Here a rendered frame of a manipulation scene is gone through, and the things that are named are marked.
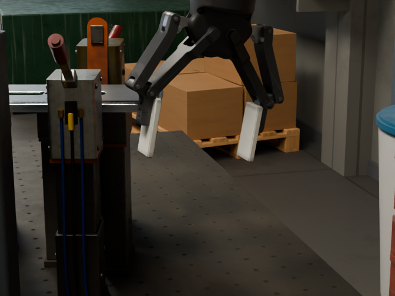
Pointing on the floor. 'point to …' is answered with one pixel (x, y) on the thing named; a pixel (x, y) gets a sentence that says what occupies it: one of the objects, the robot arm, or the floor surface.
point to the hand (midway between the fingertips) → (197, 148)
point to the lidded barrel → (386, 189)
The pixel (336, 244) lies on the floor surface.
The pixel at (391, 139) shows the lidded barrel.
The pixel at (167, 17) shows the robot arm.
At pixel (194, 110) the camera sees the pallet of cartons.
